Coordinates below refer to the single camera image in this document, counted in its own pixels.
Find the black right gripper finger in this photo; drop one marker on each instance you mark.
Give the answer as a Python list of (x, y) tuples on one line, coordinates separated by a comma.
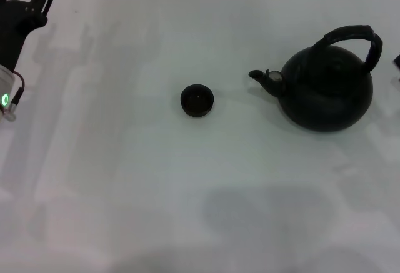
[(397, 62)]

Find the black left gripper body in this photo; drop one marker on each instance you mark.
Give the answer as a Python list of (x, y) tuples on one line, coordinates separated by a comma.
[(15, 32)]

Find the small black teacup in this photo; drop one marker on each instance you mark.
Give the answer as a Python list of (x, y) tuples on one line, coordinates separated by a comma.
[(197, 101)]

